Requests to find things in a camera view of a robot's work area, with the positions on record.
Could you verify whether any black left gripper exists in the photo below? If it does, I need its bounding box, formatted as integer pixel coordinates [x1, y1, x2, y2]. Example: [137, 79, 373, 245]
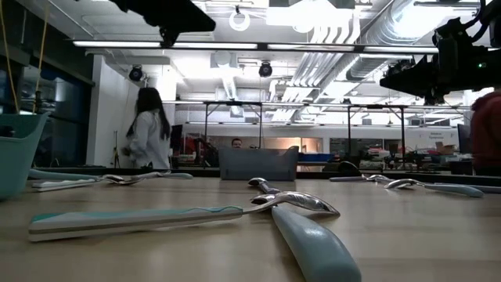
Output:
[109, 0, 217, 49]

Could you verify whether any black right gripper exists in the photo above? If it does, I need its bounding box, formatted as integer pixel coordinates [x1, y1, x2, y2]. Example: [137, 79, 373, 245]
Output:
[379, 46, 501, 106]

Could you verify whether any purple-handled spoon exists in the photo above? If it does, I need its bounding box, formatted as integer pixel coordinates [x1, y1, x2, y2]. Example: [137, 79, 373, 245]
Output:
[329, 173, 392, 183]
[248, 177, 362, 282]

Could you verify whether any overhead LED light bar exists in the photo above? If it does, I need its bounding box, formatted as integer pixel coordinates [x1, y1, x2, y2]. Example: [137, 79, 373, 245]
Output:
[72, 38, 439, 54]

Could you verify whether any cardboard box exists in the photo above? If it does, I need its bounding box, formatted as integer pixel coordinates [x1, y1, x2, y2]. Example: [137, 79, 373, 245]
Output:
[434, 141, 457, 156]

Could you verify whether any black computer monitor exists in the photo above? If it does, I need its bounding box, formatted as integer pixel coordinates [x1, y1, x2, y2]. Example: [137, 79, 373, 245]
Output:
[171, 124, 184, 156]
[456, 123, 473, 154]

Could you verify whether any black rounded object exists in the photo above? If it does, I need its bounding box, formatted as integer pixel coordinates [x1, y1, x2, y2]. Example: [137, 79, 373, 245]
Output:
[337, 161, 363, 173]

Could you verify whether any blue storage bin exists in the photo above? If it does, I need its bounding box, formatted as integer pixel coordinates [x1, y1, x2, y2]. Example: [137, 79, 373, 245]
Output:
[299, 152, 336, 163]

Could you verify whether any grey plastic bin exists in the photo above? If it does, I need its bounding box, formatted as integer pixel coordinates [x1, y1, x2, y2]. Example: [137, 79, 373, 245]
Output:
[218, 145, 301, 182]

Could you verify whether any teal plastic bin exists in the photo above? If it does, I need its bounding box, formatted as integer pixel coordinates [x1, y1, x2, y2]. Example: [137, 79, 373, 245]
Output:
[0, 112, 52, 201]

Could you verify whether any white ring lamp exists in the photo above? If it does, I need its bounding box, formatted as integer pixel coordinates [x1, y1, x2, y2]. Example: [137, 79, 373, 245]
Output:
[229, 9, 251, 32]

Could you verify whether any black metal table frame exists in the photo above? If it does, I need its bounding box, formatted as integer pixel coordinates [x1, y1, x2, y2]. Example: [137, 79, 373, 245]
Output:
[203, 100, 264, 150]
[346, 103, 409, 161]

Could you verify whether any silver ventilation duct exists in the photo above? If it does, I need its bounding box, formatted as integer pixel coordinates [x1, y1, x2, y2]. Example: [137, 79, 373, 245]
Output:
[346, 0, 435, 81]

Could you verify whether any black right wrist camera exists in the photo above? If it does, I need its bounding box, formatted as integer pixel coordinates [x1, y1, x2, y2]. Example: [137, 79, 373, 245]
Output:
[431, 17, 473, 70]

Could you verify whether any black table edge rail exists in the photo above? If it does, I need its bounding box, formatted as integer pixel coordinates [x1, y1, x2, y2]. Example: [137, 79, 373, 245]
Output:
[34, 167, 501, 187]

